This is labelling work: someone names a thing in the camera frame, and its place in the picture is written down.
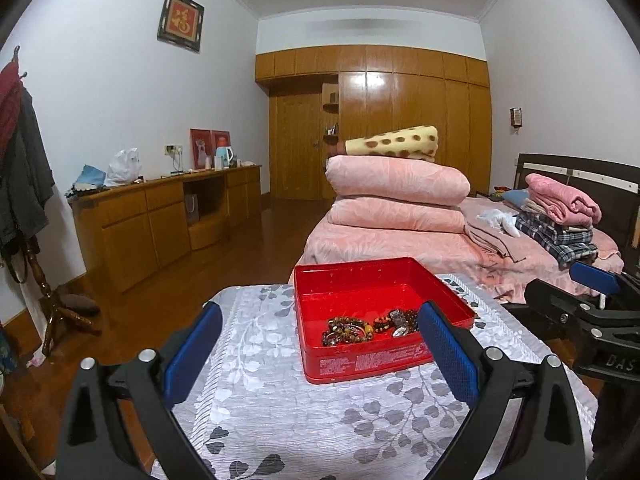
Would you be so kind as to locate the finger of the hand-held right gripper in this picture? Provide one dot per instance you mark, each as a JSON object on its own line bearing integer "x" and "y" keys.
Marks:
{"x": 592, "y": 277}
{"x": 560, "y": 302}

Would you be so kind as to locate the wall-mounted intercom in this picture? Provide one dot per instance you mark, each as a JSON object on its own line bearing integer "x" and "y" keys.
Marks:
{"x": 515, "y": 116}

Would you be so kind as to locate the white plastic bag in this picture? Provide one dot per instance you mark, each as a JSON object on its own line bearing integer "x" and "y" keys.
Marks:
{"x": 122, "y": 167}

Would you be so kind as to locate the plaid folded clothes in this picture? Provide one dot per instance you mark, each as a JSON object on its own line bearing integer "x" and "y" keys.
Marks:
{"x": 555, "y": 240}

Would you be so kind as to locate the white floral tablecloth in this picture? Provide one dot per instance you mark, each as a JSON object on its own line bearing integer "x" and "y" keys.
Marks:
{"x": 260, "y": 360}

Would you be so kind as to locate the blue pillow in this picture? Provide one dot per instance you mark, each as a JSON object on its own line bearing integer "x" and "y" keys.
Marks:
{"x": 515, "y": 197}

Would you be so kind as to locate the bed with pink sheet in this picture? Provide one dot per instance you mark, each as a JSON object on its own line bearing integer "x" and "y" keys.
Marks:
{"x": 380, "y": 247}

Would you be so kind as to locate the pink folded blanket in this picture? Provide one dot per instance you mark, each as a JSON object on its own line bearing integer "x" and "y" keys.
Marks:
{"x": 560, "y": 200}

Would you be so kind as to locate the wooden wardrobe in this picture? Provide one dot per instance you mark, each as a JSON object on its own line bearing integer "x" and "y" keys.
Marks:
{"x": 390, "y": 100}

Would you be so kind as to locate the red tin box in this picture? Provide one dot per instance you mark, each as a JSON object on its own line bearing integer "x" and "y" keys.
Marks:
{"x": 370, "y": 360}

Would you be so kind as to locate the wooden coat rack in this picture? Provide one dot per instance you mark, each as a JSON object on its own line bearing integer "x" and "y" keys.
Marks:
{"x": 50, "y": 305}

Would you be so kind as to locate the silver wristwatch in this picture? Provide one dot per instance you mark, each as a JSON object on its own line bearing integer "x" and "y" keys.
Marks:
{"x": 398, "y": 330}

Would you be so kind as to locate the grey hanging jacket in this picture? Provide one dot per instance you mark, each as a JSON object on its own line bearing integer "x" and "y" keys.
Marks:
{"x": 30, "y": 175}

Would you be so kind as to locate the blue white kettle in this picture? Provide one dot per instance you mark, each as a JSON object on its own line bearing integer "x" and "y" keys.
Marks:
{"x": 223, "y": 152}

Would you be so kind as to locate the red hanging garment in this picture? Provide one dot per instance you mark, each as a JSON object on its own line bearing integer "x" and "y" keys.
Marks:
{"x": 9, "y": 105}

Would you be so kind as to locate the wooden sideboard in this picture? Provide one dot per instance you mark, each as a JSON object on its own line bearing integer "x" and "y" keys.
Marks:
{"x": 125, "y": 225}

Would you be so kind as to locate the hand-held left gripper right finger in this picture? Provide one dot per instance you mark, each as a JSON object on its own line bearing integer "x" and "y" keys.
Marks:
{"x": 450, "y": 350}

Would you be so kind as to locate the blue cloth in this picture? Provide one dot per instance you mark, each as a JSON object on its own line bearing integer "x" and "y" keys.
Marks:
{"x": 92, "y": 177}

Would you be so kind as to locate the white crumpled cloth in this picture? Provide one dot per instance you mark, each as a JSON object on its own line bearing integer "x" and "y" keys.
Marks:
{"x": 500, "y": 217}

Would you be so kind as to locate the giraffe pattern pillow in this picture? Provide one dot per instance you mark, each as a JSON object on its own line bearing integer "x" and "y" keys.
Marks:
{"x": 395, "y": 145}

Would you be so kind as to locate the red picture frame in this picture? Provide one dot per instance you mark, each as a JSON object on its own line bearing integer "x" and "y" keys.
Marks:
{"x": 200, "y": 147}
{"x": 220, "y": 134}

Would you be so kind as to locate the dark slipper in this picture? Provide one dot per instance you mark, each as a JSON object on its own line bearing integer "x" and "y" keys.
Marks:
{"x": 77, "y": 304}

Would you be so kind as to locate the framed red wall picture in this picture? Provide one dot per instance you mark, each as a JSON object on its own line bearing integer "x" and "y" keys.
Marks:
{"x": 180, "y": 20}

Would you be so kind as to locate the wall socket with charger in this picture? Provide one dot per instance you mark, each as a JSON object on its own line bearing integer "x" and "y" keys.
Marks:
{"x": 173, "y": 150}

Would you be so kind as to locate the dark wooden headboard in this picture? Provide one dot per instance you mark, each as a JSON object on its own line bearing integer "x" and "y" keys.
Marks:
{"x": 600, "y": 180}

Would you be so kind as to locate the pink folded quilt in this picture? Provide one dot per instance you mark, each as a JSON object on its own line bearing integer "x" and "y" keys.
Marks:
{"x": 395, "y": 215}
{"x": 395, "y": 180}

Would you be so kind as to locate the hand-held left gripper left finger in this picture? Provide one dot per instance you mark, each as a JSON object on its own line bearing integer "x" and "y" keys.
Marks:
{"x": 192, "y": 350}

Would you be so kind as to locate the beige folded cloth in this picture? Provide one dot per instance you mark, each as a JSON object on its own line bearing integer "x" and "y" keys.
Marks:
{"x": 495, "y": 242}

